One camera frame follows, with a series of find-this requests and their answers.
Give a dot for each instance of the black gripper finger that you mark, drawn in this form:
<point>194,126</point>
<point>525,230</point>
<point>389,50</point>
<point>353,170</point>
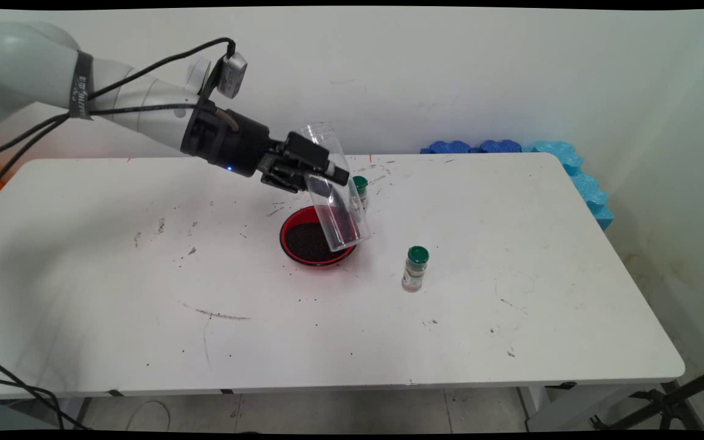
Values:
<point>309,153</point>
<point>282,174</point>

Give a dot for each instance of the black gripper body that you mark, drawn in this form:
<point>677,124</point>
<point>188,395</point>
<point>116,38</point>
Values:
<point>230,143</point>

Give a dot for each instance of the clear plastic jar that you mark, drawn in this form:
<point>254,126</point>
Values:
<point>346,214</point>

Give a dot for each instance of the red bowl with black rim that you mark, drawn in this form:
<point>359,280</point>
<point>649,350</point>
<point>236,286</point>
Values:
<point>297,220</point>

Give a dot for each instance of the green cap spice bottle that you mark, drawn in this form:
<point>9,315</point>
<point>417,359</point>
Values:
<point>361,183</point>
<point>414,275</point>

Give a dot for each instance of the black seeds in bowl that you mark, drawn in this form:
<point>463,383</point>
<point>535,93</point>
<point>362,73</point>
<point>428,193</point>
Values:
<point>306,241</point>

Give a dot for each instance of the dark blue foam piece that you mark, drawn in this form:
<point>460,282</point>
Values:
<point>502,146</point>
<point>447,147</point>

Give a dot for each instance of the light blue foam piece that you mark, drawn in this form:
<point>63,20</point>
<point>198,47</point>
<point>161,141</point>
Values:
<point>550,148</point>

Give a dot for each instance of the white table leg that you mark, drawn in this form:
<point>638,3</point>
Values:
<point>572,406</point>
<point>77,403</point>

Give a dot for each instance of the black tripod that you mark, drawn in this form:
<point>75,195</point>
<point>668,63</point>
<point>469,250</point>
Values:
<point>670,400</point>

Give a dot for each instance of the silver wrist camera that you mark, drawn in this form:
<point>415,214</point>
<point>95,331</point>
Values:
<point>233,76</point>

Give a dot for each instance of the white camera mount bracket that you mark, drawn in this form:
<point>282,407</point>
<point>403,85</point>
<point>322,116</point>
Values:
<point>198,73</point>

